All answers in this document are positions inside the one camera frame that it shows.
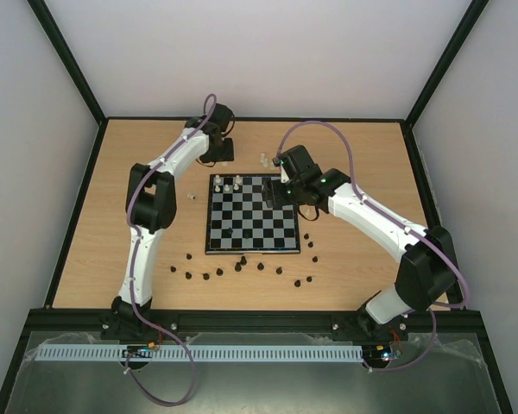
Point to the black white chessboard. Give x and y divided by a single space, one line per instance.
272 231

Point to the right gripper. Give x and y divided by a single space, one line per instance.
269 195

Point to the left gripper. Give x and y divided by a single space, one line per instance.
229 154

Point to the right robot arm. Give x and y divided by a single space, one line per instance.
426 258

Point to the grey slotted cable duct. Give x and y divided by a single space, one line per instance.
200 353

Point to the black aluminium frame rail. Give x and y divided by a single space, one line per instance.
338 325

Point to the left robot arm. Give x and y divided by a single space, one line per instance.
151 208

